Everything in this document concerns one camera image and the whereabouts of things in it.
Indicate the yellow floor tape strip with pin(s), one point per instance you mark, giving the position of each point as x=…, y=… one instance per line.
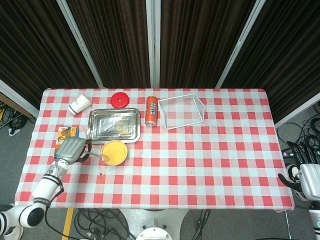
x=67, y=225

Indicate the white partition post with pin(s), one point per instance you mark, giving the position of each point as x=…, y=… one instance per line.
x=80, y=45
x=240, y=45
x=153, y=45

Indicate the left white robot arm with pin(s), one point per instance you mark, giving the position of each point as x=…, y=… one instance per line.
x=46, y=187

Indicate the stacked white paper cups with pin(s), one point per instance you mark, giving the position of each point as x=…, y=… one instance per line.
x=80, y=103

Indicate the white partition base rail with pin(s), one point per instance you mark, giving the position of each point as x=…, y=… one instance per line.
x=17, y=97
x=297, y=112

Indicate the metal table leg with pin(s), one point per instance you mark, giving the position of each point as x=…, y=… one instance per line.
x=288, y=225

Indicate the black power strip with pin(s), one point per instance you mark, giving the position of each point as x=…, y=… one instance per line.
x=286, y=153

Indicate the silver metal spoon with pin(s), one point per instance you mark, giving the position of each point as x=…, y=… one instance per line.
x=106, y=158

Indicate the red white checkered tablecloth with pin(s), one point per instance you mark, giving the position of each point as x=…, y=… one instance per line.
x=187, y=155

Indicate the orange soda can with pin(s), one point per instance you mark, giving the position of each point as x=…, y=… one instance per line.
x=151, y=111

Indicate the yellow powder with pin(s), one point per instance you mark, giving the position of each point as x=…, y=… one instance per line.
x=116, y=152

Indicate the stainless steel rectangular tray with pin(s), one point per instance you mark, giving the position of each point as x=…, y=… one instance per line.
x=113, y=125

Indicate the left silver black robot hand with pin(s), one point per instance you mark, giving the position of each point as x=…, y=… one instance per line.
x=70, y=150

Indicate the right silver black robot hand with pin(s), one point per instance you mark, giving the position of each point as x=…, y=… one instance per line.
x=310, y=180

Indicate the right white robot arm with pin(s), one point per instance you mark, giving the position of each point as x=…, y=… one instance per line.
x=315, y=220

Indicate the red round plastic lid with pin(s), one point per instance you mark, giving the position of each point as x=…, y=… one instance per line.
x=120, y=100

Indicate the yellow bowl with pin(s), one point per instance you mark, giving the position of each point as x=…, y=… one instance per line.
x=125, y=157

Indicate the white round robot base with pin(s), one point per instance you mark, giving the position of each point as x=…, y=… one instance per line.
x=152, y=225

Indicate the yellow blue cardboard box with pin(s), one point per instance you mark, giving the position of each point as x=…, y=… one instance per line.
x=67, y=131

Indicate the black white sneaker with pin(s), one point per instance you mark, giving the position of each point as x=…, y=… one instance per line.
x=301, y=196
x=292, y=172

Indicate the dark brown curtain panel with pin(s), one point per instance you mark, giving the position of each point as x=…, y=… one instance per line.
x=287, y=55
x=117, y=42
x=200, y=42
x=32, y=50

